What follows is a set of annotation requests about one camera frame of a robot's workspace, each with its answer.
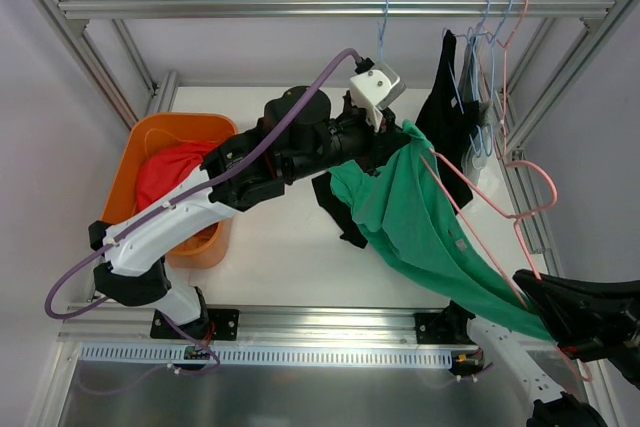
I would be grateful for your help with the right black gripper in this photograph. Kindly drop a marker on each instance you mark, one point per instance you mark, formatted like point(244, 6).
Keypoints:
point(584, 315)

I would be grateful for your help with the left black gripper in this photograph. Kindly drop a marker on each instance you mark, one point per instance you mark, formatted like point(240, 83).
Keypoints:
point(382, 136)

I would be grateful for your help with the green tank top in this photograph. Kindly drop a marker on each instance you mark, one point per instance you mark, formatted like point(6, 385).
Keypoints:
point(407, 218)

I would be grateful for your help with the black tank top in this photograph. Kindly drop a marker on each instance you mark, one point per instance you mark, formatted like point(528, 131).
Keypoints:
point(442, 123)

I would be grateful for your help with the blue wire hanger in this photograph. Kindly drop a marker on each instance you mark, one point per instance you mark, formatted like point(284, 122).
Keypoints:
point(381, 30)

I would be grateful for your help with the red tank top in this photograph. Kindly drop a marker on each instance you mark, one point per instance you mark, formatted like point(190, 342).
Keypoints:
point(167, 168)

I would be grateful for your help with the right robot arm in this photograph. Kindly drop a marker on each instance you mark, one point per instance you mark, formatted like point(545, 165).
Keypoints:
point(551, 404)

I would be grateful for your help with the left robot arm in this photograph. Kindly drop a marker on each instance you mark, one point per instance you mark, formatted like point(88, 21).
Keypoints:
point(295, 138)

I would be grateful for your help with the grey tank top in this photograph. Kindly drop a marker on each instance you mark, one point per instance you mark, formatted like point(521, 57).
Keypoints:
point(468, 157)

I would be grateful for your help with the white tank top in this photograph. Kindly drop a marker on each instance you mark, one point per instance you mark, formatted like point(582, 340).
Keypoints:
point(484, 178)

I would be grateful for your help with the blue hanger under grey top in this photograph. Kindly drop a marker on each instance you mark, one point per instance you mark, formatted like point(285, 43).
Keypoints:
point(493, 43)

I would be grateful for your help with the orange plastic basket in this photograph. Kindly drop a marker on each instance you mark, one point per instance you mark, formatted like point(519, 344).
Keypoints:
point(207, 247)

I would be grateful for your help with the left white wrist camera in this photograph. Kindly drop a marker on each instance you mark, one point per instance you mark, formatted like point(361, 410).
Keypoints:
point(374, 88)

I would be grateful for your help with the aluminium hanging rail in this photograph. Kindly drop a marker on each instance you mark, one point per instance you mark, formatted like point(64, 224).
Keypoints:
point(173, 9)

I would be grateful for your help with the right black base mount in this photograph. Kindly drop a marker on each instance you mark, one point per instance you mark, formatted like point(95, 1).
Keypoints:
point(432, 328)

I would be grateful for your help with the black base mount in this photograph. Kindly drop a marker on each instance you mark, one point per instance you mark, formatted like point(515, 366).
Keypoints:
point(221, 324)
point(432, 328)

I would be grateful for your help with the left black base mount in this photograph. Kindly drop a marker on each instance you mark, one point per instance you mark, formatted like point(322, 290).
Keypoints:
point(221, 324)

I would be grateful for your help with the white slotted cable duct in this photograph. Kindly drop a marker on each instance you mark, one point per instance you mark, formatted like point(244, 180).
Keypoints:
point(262, 355)

